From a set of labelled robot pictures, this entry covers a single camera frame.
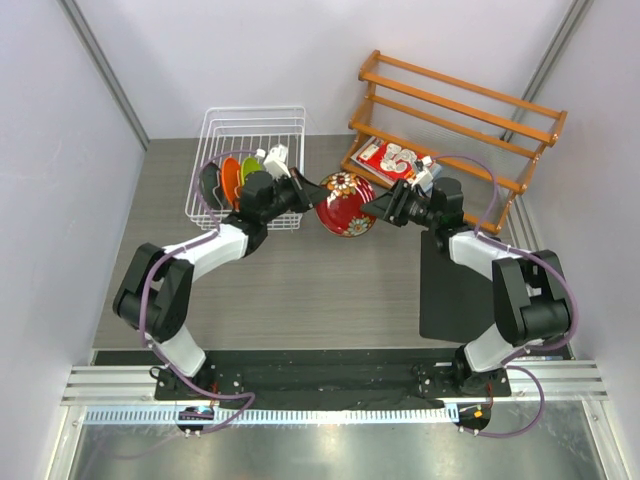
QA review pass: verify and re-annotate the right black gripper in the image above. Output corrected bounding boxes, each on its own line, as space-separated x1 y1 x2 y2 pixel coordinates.
361 178 441 229

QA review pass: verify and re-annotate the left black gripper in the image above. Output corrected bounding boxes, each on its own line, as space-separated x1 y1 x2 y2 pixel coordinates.
261 168 330 225

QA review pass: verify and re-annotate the red floral plate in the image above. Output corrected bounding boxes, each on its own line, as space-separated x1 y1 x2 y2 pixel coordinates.
315 171 376 238

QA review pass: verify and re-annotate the lime green plate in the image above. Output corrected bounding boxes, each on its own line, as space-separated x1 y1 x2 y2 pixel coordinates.
240 156 262 186

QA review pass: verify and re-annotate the orange plate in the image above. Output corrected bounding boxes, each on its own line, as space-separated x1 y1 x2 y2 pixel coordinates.
221 157 241 209

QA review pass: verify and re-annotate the dark teal plate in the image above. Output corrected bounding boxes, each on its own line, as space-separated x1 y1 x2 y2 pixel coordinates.
199 163 225 210

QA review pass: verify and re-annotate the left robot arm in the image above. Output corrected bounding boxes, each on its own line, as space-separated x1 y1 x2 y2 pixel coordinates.
113 168 330 399

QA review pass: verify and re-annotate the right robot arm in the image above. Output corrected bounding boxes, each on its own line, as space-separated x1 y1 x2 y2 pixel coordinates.
361 178 574 396

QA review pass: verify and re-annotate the orange wooden shelf rack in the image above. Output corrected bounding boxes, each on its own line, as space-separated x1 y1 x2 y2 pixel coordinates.
341 50 568 234

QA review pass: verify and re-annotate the blue mesh zip pouch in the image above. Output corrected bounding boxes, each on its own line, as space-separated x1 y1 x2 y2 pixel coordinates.
349 136 443 191

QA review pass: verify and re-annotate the red comic book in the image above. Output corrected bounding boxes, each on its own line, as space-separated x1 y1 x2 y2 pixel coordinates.
357 137 435 186

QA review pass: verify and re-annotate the black clipboard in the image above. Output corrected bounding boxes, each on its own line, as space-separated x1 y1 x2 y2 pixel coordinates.
419 228 506 343

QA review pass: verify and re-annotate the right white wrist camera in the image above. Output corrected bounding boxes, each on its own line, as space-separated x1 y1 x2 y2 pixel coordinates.
409 156 433 192

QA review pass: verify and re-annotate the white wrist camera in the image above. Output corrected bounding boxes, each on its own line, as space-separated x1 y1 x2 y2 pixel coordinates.
255 144 291 179
409 156 433 192

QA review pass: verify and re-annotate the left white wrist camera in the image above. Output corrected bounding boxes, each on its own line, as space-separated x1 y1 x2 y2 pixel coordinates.
255 144 291 179

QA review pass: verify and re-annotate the white wire dish rack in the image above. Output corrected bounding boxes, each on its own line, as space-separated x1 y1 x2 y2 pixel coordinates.
185 106 306 230

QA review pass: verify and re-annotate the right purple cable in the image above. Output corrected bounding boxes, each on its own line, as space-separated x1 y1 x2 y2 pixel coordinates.
432 153 579 441

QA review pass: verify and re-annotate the purple cable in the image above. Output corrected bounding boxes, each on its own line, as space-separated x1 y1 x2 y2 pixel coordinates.
432 153 579 441
99 149 261 459

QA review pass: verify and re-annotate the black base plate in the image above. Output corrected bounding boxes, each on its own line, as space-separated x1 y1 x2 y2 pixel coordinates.
153 348 512 412

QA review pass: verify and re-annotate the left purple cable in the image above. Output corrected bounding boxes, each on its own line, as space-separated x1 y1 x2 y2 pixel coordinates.
99 149 261 459

